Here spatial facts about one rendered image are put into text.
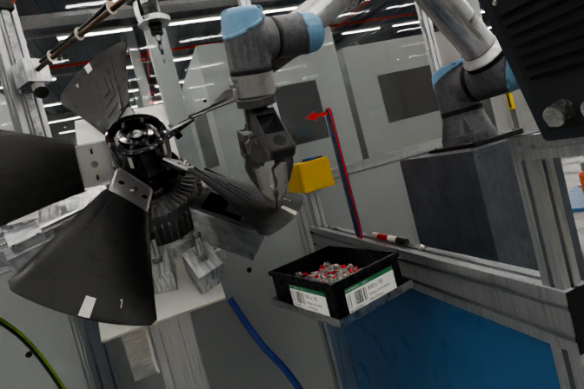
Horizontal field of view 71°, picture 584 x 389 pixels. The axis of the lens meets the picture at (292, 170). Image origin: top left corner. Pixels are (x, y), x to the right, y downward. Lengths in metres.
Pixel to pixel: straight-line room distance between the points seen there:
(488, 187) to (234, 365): 1.17
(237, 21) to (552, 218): 0.53
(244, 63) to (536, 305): 0.56
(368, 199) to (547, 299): 1.29
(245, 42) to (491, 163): 0.71
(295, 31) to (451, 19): 0.47
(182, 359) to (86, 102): 0.66
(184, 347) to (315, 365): 0.92
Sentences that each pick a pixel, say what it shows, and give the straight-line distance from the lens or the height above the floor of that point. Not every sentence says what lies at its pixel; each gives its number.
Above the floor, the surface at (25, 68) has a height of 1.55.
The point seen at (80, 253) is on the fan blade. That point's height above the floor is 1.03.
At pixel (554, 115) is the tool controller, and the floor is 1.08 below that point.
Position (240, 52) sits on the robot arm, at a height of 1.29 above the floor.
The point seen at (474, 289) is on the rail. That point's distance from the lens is 0.73.
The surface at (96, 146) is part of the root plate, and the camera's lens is 0.94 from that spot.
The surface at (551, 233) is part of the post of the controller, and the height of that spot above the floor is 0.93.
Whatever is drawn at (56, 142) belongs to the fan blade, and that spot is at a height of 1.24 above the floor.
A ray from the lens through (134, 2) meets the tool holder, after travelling 1.03.
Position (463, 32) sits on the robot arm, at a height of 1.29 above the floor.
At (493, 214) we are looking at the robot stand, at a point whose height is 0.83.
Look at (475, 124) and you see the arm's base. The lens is 1.26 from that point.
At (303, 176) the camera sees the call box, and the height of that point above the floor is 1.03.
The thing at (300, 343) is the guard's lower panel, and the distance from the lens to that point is 1.84.
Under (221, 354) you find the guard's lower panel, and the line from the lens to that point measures 1.77.
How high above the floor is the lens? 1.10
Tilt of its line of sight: 2 degrees down
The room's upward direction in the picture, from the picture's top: 14 degrees counter-clockwise
